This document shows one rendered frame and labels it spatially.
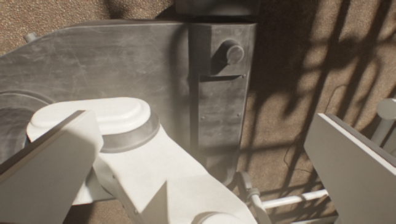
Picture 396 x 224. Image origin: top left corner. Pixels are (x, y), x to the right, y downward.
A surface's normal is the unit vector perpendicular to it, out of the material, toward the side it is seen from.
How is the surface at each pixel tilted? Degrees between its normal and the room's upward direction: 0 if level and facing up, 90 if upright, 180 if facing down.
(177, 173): 90
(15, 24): 0
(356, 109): 0
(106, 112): 90
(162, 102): 0
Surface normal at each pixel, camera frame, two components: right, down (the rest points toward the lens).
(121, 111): 0.00, -0.86
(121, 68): 0.18, 0.51
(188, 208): -0.07, -0.99
